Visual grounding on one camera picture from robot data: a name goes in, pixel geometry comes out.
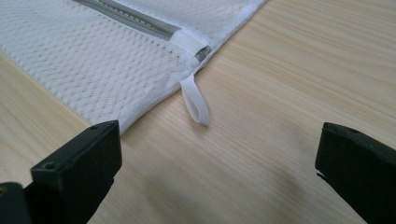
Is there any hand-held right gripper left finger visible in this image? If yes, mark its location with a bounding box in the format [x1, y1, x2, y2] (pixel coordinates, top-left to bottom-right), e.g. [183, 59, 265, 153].
[23, 119, 123, 224]

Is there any white mesh laundry bag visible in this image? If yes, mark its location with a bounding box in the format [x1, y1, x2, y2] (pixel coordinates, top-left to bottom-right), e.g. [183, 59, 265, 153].
[0, 0, 269, 135]

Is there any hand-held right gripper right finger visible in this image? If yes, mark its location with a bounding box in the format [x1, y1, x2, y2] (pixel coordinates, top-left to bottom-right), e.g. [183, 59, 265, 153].
[315, 121, 396, 224]

